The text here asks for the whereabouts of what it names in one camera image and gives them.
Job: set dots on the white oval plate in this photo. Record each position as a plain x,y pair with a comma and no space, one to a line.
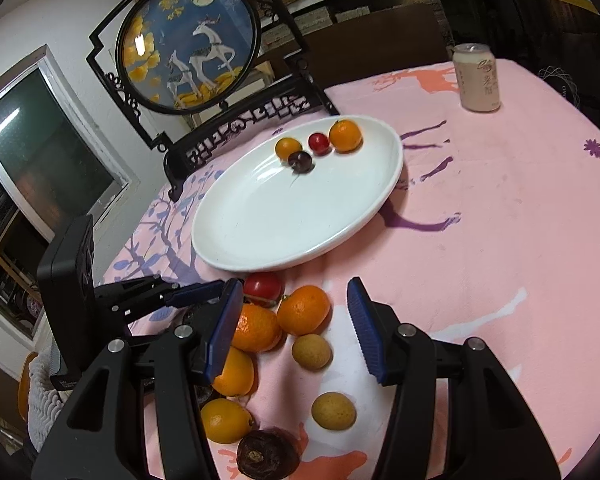
260,215

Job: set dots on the tan longan fruit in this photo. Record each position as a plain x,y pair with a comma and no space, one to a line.
333,411
311,352

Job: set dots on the orange round fruit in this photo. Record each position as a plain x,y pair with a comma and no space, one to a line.
238,374

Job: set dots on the round deer screen ornament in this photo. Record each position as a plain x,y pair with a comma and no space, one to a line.
170,66

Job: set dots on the large orange tangerine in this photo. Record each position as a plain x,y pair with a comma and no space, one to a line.
304,310

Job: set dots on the window with white frame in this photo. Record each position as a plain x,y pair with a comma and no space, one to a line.
53,168

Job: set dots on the orange tangerine at plate rim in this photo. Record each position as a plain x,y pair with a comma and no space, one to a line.
345,136

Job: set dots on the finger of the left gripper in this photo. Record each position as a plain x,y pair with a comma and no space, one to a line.
194,294

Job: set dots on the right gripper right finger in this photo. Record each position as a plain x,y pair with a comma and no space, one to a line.
492,433

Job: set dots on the red cherry tomato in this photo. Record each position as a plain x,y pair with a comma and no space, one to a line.
319,143

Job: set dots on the pink patterned tablecloth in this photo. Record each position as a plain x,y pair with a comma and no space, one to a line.
494,232

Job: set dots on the dark wooden chair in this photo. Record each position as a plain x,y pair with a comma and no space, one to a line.
555,40

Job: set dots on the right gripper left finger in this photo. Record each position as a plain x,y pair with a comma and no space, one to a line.
100,433

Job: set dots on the dark brown mangosteen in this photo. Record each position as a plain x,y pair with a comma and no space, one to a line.
266,454

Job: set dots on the medium orange tangerine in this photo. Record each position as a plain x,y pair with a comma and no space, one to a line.
257,330

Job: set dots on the dark purple plum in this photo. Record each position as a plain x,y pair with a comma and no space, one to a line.
300,162

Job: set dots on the small orange kumquat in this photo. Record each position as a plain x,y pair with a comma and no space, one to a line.
287,146

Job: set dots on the yellow orange lemon fruit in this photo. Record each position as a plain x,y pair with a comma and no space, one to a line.
226,421

